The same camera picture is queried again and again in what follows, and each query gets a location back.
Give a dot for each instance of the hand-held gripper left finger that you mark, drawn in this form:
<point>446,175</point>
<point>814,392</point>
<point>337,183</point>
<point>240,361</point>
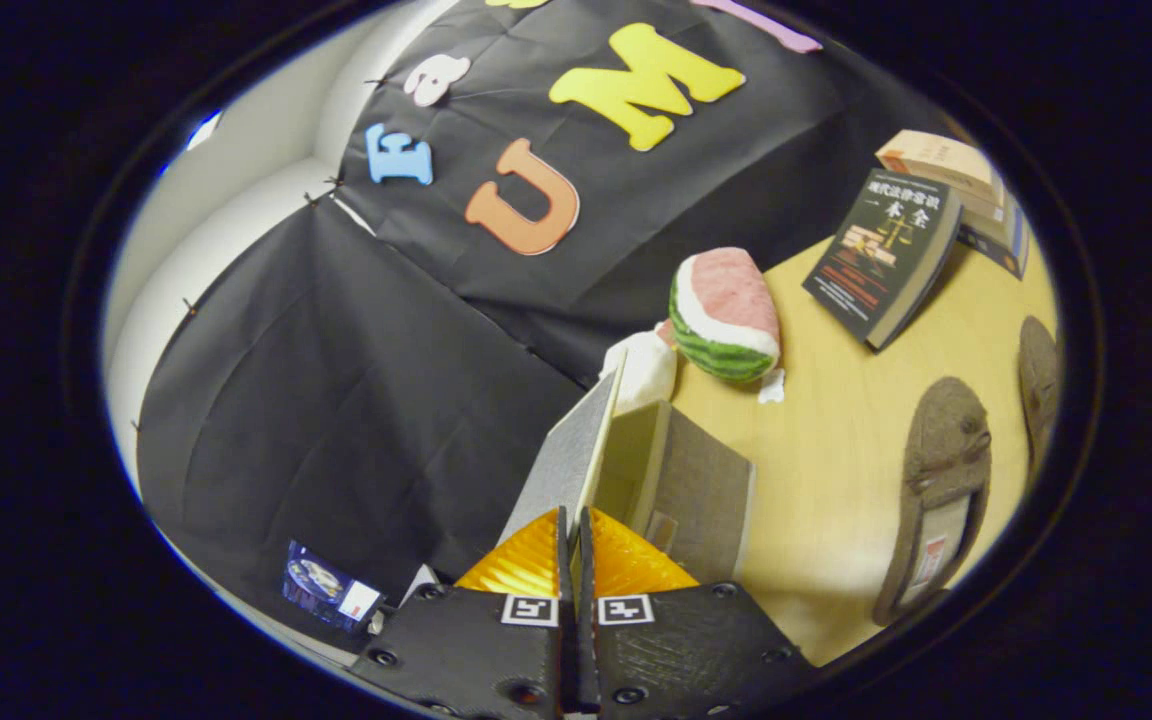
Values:
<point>476,650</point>

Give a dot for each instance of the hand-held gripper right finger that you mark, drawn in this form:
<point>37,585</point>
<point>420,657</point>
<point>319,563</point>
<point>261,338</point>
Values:
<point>676,650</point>

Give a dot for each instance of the grey storage box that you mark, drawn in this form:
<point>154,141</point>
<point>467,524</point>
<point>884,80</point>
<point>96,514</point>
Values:
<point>696,500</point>

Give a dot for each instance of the brown fuzzy shoe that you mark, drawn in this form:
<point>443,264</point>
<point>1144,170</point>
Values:
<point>946,440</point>
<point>1036,380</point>

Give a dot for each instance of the white paper piece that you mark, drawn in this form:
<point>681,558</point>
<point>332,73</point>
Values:
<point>419,585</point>

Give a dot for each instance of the blue printed packet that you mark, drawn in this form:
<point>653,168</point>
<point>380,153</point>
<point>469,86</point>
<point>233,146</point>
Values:
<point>321,585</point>

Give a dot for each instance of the watermelon slice plush toy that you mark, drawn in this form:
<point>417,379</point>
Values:
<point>726,300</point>

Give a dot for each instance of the black paperback book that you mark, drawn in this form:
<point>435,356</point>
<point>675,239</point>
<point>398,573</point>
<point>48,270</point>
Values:
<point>881,260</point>

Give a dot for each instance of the blue edged book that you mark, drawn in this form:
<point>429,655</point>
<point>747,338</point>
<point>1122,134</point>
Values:
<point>1006,252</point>

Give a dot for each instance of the white cover book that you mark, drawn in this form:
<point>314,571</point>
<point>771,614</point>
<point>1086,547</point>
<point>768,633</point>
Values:
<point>991,215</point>

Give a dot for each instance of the beige cover book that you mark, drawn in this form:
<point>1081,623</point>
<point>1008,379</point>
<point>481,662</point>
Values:
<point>936,158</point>

